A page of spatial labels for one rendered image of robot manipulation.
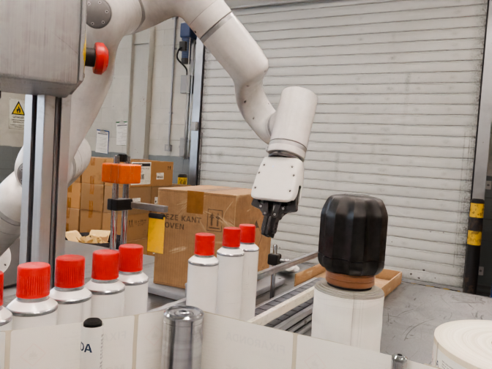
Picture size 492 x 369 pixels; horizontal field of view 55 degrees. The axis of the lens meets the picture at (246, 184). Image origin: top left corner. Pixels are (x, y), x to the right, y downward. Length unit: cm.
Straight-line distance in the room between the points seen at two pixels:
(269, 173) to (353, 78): 408
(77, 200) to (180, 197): 353
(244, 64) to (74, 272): 59
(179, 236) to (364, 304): 81
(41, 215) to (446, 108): 441
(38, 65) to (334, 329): 45
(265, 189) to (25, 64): 58
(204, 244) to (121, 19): 49
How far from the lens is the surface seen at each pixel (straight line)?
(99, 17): 101
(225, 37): 101
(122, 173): 73
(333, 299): 58
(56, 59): 58
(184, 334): 45
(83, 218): 476
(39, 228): 73
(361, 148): 495
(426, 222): 486
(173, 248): 133
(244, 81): 103
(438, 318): 138
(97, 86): 111
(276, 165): 101
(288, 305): 104
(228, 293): 88
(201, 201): 127
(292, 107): 104
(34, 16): 59
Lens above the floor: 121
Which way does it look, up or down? 3 degrees down
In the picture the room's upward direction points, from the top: 4 degrees clockwise
